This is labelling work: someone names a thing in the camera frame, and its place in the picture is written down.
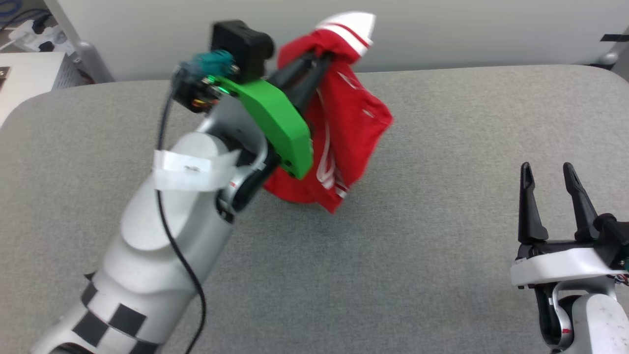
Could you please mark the white power supply box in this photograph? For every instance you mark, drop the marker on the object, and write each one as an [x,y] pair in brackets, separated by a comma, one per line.
[29,78]

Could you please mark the grey metal frame post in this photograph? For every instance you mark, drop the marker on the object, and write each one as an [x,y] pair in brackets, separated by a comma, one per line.
[86,54]

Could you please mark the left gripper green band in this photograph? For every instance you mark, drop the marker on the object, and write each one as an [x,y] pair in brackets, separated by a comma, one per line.
[275,118]

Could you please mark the grey metal caster leg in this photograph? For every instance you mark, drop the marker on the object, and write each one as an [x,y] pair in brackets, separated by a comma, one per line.
[614,56]

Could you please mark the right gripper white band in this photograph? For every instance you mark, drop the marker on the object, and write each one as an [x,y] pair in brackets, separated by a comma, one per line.
[560,268]

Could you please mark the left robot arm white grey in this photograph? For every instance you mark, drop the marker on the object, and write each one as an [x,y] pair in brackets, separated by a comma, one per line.
[157,236]

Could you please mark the red basketball jersey number 23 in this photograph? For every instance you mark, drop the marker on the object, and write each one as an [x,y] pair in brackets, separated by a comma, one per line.
[349,123]

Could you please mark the black tape strip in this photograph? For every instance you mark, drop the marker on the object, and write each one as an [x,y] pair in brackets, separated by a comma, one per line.
[614,37]

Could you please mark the white power strip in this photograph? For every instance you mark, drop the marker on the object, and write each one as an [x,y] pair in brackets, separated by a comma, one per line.
[37,37]

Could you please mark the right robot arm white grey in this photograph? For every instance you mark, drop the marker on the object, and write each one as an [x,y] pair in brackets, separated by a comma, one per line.
[599,324]

